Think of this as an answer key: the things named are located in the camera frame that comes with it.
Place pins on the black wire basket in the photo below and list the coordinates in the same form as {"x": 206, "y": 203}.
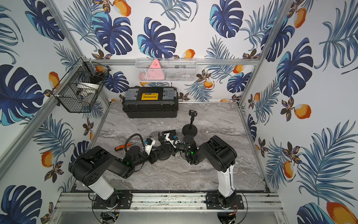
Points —
{"x": 84, "y": 83}

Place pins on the black round stand base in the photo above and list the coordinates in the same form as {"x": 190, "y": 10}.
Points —
{"x": 164, "y": 154}

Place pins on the black stand pole with clip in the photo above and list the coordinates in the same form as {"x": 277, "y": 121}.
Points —
{"x": 193, "y": 114}

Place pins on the orange handled screwdriver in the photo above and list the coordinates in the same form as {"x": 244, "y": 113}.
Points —
{"x": 122, "y": 147}

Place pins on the aluminium front rail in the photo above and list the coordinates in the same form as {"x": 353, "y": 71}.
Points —
{"x": 175, "y": 202}

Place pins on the pink triangular object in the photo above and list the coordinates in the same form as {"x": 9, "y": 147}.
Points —
{"x": 153, "y": 73}

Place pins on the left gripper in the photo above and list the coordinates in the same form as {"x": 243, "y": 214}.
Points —
{"x": 153, "y": 157}

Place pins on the white mesh wall basket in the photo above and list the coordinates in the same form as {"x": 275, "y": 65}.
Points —
{"x": 175, "y": 69}

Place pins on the black plastic toolbox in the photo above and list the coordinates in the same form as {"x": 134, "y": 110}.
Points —
{"x": 151, "y": 102}

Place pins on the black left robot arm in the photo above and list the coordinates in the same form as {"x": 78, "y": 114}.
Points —
{"x": 89, "y": 167}

